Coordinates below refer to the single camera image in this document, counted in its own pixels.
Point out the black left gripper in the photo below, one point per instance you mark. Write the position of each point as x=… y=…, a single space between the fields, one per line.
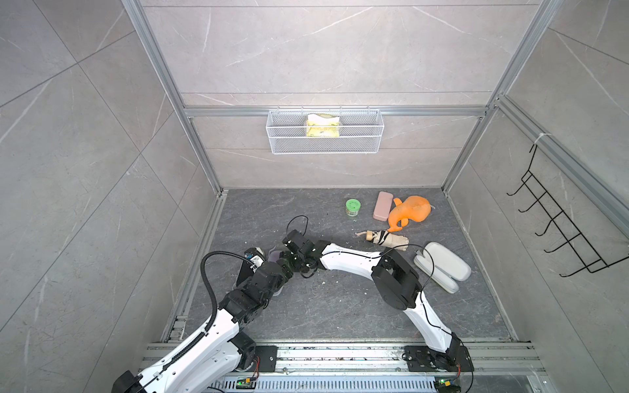
x=285 y=271

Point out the orange watering can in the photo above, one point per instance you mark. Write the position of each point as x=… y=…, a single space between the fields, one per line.
x=415 y=208

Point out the white wire wall basket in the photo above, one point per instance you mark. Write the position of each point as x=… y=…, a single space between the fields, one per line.
x=361 y=132

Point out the green lidded jar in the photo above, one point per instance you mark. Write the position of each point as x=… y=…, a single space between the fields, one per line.
x=352 y=207

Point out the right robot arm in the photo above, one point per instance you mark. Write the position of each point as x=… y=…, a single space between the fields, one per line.
x=397 y=283

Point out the black wire hook rack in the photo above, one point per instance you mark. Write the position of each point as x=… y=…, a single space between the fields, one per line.
x=562 y=223

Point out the yellow white pouch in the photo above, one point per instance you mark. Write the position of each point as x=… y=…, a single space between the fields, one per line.
x=322 y=126

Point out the slotted metal base rail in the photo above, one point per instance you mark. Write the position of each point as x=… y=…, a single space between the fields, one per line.
x=484 y=365

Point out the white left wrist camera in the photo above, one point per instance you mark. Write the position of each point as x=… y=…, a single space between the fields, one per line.
x=255 y=256

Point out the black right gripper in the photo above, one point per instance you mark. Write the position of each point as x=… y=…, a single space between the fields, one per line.
x=288 y=255

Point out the black zippered umbrella sleeve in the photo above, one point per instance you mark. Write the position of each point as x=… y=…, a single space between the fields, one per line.
x=247 y=269

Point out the aluminium cage frame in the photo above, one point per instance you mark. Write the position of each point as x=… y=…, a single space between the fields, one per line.
x=567 y=92

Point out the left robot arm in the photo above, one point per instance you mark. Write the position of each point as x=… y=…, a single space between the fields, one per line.
x=218 y=346

